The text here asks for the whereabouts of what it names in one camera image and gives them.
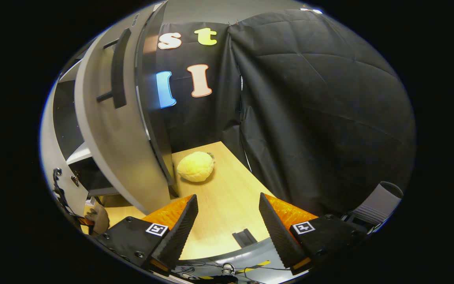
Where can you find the white shoe cabinet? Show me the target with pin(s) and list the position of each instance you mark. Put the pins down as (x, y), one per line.
(78, 154)

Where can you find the grey chair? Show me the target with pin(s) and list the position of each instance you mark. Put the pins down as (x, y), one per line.
(376, 205)

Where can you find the black backdrop cloth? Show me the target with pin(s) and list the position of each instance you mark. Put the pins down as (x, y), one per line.
(321, 118)

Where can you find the small ceiling light panel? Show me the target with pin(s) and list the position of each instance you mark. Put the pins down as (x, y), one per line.
(311, 10)

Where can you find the metal door hinge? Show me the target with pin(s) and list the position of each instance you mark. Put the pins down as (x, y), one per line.
(75, 180)

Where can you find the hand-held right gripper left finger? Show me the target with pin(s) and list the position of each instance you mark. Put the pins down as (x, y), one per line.
(179, 230)

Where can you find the yellow lumpy fruit model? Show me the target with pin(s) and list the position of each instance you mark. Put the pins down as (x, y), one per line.
(195, 167)

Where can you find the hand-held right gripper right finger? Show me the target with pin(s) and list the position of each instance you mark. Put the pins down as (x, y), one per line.
(276, 230)

